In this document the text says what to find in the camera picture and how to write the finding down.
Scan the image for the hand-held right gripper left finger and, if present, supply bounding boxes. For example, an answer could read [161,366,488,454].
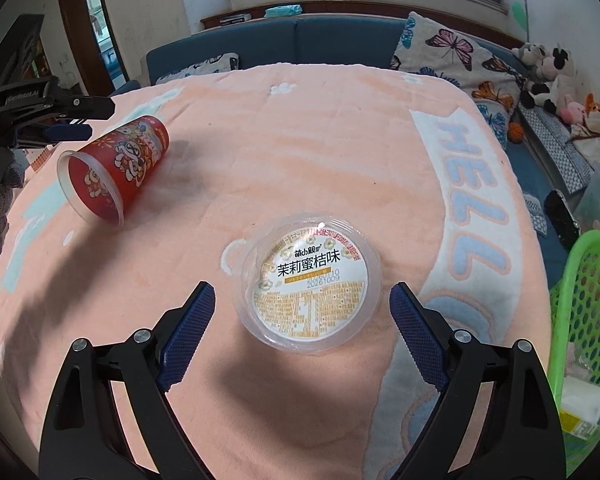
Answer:
[40,281,217,480]

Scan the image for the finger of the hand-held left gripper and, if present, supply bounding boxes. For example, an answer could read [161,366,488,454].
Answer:
[7,117,94,151]
[0,76,116,127]

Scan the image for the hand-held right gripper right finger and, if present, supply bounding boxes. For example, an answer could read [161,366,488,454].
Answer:
[389,282,567,480]

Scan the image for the red printed paper cup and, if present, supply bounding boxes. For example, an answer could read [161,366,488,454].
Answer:
[56,115,171,225]

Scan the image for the white label jelly cup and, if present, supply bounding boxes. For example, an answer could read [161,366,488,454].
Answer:
[233,215,385,357]

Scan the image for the green plastic basket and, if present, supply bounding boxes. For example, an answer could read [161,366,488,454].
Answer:
[547,231,600,480]

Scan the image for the small white butterfly pillow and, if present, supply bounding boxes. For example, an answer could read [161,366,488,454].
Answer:
[155,52,241,86]

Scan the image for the blue sofa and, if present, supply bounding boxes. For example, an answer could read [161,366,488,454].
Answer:
[107,15,571,261]

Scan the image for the pink plush toy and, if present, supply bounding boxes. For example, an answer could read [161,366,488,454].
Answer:
[560,101,589,125]

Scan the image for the large butterfly print pillow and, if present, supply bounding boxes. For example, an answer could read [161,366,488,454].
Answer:
[390,11,529,151]

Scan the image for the black and white cow plush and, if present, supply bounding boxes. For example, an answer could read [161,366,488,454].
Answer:
[520,47,579,114]

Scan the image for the grey raccoon plush toy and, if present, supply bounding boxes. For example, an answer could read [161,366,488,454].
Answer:
[511,42,549,69]

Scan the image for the brown door frame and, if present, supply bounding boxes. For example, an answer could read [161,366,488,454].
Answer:
[56,0,131,97]

